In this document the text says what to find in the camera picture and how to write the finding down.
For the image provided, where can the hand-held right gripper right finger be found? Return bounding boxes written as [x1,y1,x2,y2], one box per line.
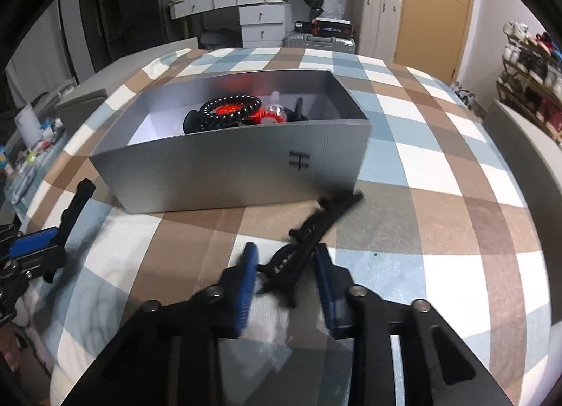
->
[314,243,514,406]

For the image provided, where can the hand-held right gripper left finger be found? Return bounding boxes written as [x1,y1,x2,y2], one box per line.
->
[61,243,260,406]

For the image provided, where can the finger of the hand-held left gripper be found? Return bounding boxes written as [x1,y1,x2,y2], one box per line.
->
[0,226,60,260]
[0,248,67,284]

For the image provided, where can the grey cardboard box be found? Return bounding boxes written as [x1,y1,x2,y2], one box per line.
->
[89,68,373,214]

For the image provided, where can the red orange ornament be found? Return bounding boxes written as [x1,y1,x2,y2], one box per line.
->
[251,105,288,126]

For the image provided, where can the large black bead necklace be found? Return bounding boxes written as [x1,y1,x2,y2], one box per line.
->
[197,94,263,130]

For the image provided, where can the bedside clutter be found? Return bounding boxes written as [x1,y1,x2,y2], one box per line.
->
[0,94,66,205]

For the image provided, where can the white bottle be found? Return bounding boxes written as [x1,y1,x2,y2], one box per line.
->
[15,103,42,143]

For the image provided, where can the grey bed side panel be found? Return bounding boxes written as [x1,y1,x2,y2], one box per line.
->
[485,99,562,266]
[56,37,199,126]

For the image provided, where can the white curtain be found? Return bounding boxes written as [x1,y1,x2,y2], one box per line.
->
[6,0,80,108]

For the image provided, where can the dark brown wardrobe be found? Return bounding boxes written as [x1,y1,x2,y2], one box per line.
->
[77,0,132,77]

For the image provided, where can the loose sneakers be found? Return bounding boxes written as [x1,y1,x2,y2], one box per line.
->
[452,81,488,121]

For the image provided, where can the dark grey stool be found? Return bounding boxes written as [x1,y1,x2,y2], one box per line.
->
[200,28,242,49]

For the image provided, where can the silver suitcase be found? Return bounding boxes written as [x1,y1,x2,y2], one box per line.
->
[281,33,357,54]

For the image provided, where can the black and red box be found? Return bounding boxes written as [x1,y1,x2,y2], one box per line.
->
[313,17,354,38]

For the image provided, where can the white dressing table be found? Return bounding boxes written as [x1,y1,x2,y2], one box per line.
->
[169,0,293,49]

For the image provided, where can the white suitcase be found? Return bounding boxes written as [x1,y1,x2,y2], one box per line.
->
[353,0,404,58]

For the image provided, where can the shoe rack with sneakers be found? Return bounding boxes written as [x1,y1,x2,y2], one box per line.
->
[496,22,562,143]

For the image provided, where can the wooden door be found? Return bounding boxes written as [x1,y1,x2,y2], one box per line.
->
[393,0,477,86]

